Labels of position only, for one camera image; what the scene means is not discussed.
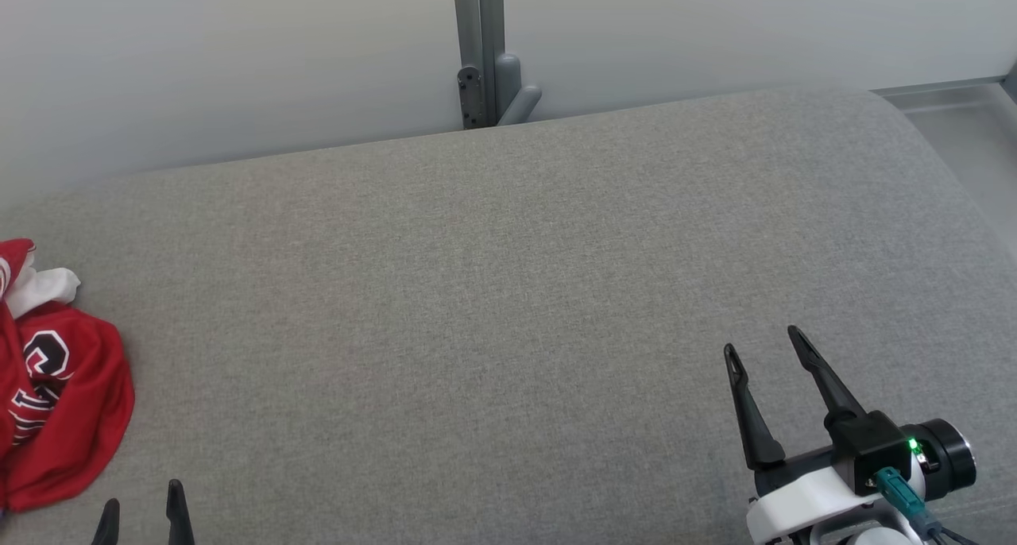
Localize red white basketball shorts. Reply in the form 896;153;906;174
0;239;81;319

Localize red basketball jersey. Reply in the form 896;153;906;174
0;299;135;514

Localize teal plug camera cable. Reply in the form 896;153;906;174
870;467;982;545

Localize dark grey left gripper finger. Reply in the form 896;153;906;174
165;479;196;545
91;497;121;545

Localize grey metal post with bracket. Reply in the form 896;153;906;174
451;0;543;130

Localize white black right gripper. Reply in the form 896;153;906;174
724;326;927;545

